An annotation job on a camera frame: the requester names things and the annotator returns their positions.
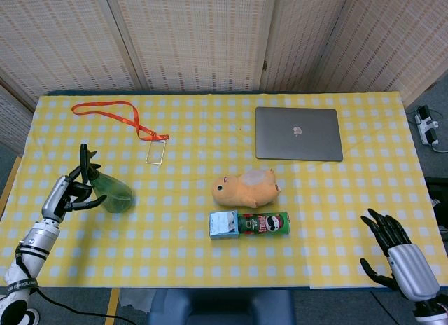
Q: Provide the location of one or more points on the white power strip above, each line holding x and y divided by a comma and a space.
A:
425, 125

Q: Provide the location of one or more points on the green Pringles can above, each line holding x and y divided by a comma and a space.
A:
264, 224

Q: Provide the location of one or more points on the woven folding screen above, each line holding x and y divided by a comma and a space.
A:
210, 34

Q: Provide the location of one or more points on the grey laptop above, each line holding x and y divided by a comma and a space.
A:
297, 134

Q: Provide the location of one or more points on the yellow checkered tablecloth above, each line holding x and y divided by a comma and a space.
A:
224, 255

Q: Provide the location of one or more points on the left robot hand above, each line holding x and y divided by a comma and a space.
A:
57, 199

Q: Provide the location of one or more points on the dark robot base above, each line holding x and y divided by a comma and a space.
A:
220, 307

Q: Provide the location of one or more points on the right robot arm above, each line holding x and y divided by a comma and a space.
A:
428, 309

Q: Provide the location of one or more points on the yellow plush toy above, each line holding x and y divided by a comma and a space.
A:
245, 190

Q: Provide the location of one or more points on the blue cardboard box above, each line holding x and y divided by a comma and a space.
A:
224, 226

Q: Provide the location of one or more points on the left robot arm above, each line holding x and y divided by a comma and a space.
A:
24, 262

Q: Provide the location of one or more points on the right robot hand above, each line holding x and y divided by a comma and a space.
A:
402, 255

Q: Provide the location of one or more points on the green spray bottle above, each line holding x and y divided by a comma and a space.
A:
112, 192

